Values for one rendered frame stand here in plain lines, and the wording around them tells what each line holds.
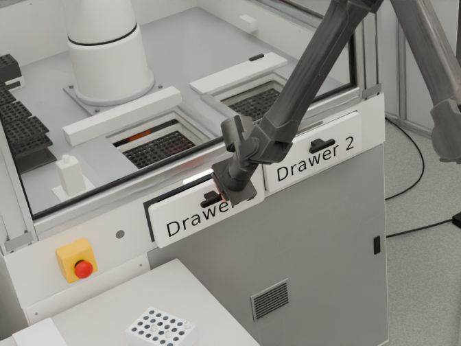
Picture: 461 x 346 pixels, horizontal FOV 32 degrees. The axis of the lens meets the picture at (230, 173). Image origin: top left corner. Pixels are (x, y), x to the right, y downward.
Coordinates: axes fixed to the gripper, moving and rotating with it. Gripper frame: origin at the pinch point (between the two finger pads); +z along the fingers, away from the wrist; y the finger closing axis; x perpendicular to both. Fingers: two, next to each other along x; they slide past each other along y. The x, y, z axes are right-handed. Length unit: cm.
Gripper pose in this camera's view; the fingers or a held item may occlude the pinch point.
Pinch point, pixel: (225, 195)
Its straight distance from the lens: 186.1
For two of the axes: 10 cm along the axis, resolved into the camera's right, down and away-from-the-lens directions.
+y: -4.7, -8.4, 2.8
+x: -8.5, 3.5, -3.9
